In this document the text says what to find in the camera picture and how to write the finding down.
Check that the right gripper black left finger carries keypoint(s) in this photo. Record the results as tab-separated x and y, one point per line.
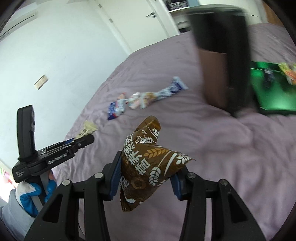
58	219

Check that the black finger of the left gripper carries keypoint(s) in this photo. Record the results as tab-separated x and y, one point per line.
75	145
61	144

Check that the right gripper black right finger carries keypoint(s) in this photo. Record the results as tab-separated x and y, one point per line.
231	219

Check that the beige small snack packet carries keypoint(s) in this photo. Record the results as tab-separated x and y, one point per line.
88	129

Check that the blue white biscuit packet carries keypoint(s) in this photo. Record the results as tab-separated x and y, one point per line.
116	108

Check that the brown oat bar packet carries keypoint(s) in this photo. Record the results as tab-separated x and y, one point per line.
145	166

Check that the pink white candy packet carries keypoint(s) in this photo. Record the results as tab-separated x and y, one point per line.
136	100

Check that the white blue cracker packet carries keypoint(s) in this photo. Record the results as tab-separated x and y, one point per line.
176	86

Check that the clear mixed fruit snack bag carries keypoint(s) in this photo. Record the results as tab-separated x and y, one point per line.
290	72

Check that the orange wafer snack packet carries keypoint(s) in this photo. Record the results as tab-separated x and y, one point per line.
122	96

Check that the dark blue snack packet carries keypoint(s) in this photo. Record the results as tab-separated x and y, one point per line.
269	78

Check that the blue white gloved hand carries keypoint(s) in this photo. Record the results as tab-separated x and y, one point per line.
25	191

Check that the black phone on gripper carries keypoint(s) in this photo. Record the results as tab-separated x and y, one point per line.
25	126

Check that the purple bed cover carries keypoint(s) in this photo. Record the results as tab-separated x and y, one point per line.
254	152

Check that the green tray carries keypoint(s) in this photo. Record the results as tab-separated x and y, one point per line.
280	98

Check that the white air conditioner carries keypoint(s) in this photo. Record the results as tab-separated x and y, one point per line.
20	17

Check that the white door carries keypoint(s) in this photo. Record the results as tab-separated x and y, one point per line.
137	24

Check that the copper black thermos kettle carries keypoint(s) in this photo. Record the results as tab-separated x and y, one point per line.
221	35

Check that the beige wall switch plate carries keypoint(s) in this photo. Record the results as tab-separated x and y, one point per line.
41	82

